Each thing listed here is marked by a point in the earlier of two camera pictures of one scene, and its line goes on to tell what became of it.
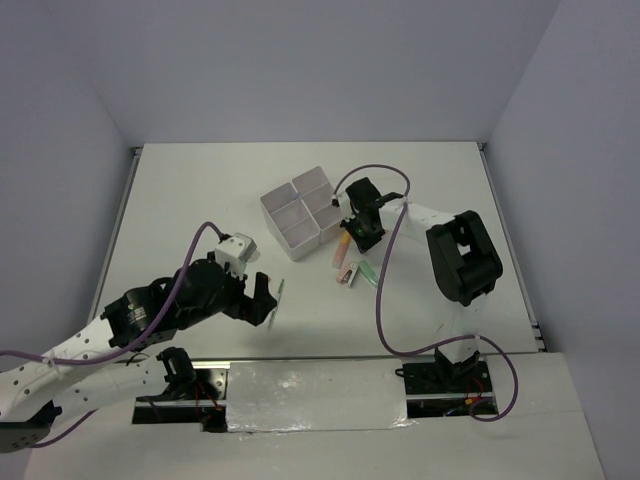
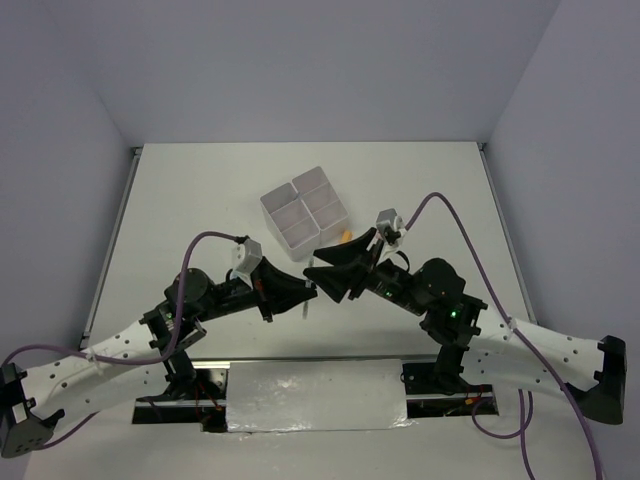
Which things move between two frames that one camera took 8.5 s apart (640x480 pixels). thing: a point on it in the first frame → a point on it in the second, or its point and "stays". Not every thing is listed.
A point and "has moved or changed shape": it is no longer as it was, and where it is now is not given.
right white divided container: x=316 y=189 stays
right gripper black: x=364 y=244 → x=346 y=271
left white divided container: x=290 y=222 stays
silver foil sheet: x=281 y=396 stays
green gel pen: x=276 y=305 has moved or changed shape
